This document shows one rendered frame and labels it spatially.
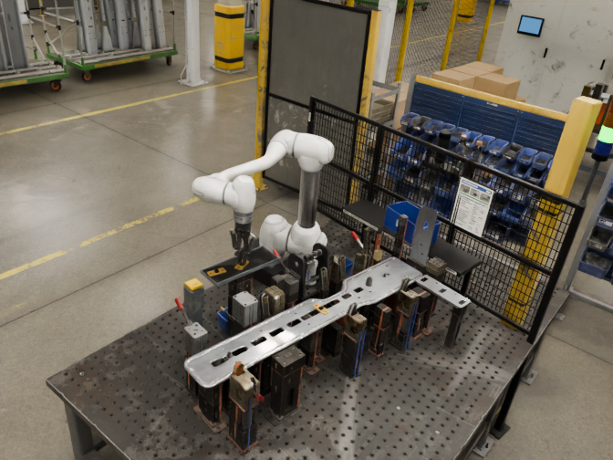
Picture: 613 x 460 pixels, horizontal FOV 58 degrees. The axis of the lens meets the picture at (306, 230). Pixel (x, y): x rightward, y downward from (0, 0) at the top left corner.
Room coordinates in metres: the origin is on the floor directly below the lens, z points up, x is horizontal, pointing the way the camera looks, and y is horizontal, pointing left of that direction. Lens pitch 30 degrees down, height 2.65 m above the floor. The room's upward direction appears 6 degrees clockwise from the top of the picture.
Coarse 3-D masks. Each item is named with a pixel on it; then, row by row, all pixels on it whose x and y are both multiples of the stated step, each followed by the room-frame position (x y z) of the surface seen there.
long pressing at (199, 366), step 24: (384, 264) 2.55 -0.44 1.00; (384, 288) 2.32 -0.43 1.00; (288, 312) 2.06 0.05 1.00; (336, 312) 2.09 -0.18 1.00; (240, 336) 1.86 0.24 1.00; (264, 336) 1.87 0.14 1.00; (288, 336) 1.89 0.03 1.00; (192, 360) 1.69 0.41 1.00; (216, 360) 1.70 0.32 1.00; (240, 360) 1.71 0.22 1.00; (216, 384) 1.57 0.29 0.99
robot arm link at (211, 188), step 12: (276, 144) 2.60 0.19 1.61; (264, 156) 2.50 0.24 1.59; (276, 156) 2.54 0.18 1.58; (240, 168) 2.38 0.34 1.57; (252, 168) 2.41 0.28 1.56; (264, 168) 2.45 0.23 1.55; (204, 180) 2.20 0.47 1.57; (216, 180) 2.20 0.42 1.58; (228, 180) 2.31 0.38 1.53; (192, 192) 2.20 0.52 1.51; (204, 192) 2.16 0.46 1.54; (216, 192) 2.15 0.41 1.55
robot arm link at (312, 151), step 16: (304, 144) 2.63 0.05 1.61; (320, 144) 2.63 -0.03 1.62; (304, 160) 2.63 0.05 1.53; (320, 160) 2.61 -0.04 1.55; (304, 176) 2.67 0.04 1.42; (304, 192) 2.67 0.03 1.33; (304, 208) 2.69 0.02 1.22; (304, 224) 2.70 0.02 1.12; (288, 240) 2.71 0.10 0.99; (304, 240) 2.68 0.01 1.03; (320, 240) 2.70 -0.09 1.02
